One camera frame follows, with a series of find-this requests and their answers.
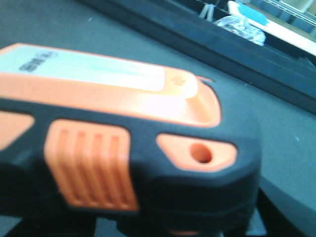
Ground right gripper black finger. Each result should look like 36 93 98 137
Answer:
257 175 316 237

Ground white background table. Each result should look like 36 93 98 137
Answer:
228 0 316 56

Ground blue tray on white table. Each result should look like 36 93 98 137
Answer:
238 4 269 26

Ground clear plastic bag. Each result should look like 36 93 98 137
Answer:
213 15 266 46

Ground orange black barcode scanner gun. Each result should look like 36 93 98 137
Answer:
0 43 262 236

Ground black raised table edge rail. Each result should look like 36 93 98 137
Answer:
86 0 316 114

